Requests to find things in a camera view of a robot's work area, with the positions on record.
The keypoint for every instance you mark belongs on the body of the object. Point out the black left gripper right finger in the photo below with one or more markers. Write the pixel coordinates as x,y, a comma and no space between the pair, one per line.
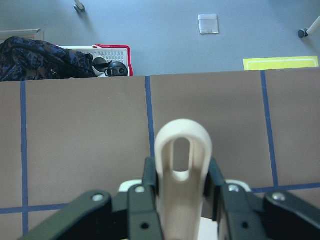
241,215

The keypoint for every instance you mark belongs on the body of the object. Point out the dark patterned bag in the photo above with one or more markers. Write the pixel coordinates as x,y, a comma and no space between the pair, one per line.
23,59

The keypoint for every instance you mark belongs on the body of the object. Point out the white red plastic basket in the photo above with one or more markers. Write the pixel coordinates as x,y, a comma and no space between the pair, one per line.
114,53

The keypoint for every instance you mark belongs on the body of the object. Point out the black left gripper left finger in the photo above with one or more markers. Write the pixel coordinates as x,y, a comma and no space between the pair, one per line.
96,215

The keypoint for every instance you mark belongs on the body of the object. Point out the beige plastic dustpan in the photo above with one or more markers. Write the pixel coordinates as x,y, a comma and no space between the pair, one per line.
179,194

